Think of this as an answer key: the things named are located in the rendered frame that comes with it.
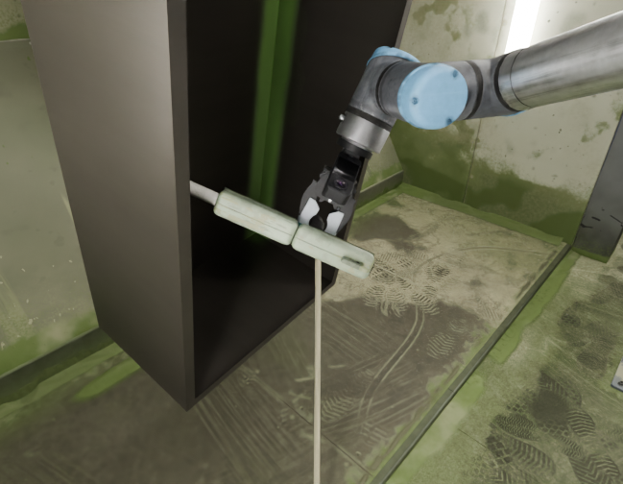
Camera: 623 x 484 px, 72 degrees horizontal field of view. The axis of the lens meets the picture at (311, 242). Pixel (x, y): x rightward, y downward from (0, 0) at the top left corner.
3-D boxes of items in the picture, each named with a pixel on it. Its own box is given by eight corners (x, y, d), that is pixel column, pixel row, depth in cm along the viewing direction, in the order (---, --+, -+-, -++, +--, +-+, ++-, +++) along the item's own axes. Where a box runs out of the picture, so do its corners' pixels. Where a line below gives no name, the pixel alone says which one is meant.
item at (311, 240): (369, 233, 99) (378, 262, 76) (359, 252, 100) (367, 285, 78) (171, 145, 96) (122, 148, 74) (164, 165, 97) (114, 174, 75)
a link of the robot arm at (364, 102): (395, 42, 69) (368, 40, 77) (359, 115, 72) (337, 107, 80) (437, 69, 73) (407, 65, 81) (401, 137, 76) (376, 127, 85)
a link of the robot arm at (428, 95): (487, 61, 61) (438, 57, 72) (416, 65, 58) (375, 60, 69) (477, 128, 66) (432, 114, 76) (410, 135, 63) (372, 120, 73)
